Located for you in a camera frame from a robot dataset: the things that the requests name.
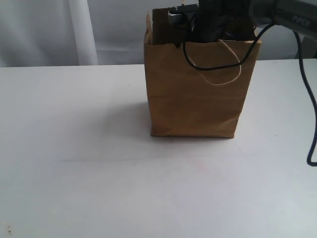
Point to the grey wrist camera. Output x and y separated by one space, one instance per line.
182 14

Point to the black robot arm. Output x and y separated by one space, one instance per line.
299 16

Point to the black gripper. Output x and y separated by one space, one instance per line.
210 21

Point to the brown paper bag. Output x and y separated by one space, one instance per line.
196 89

